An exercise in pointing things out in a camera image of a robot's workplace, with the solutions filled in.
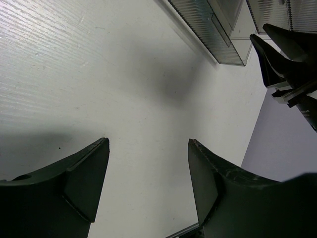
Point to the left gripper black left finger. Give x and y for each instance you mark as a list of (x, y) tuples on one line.
[(57, 201)]

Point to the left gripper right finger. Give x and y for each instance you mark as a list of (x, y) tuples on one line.
[(234, 203)]

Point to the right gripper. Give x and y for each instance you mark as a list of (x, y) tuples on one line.
[(299, 47)]

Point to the clear plastic drawer organizer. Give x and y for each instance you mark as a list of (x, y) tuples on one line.
[(223, 27)]

